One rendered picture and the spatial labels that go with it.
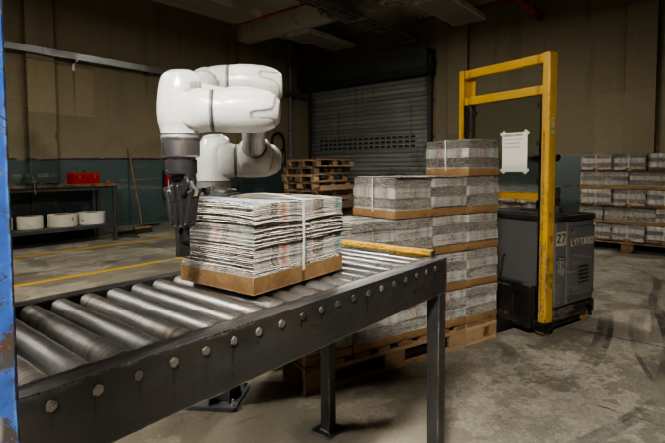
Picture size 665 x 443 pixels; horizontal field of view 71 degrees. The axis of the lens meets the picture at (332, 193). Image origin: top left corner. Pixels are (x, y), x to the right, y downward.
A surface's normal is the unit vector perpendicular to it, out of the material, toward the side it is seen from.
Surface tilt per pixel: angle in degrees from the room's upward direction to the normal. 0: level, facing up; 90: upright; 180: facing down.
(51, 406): 90
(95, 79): 90
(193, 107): 93
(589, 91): 90
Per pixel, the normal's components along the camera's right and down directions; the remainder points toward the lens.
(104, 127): 0.77, 0.03
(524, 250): -0.84, 0.04
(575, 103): -0.64, 0.04
